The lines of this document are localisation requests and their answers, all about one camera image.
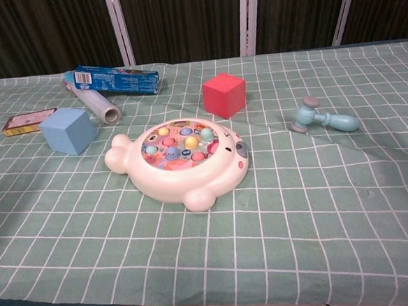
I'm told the teal toy hammer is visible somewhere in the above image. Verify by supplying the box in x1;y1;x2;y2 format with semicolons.
289;92;360;136

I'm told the white fish-shaped button toy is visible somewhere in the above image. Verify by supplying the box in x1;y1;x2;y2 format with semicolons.
102;113;254;219

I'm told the red foam cube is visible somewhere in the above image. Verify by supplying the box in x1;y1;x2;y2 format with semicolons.
201;71;249;122

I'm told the blue cookie box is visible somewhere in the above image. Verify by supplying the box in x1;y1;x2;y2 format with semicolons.
73;59;161;101

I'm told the green checked tablecloth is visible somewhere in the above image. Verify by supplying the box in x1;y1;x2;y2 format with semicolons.
0;38;408;306

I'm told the clear cling film roll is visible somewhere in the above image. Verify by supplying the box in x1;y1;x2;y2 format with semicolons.
61;66;123;128

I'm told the blue foam cube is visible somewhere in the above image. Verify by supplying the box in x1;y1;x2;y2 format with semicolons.
38;105;99;159

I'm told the small brown yellow box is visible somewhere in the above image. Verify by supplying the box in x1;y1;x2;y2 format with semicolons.
0;108;60;138

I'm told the white screen frame post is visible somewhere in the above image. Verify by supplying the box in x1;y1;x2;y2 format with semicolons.
328;0;364;47
237;0;263;57
103;0;136;68

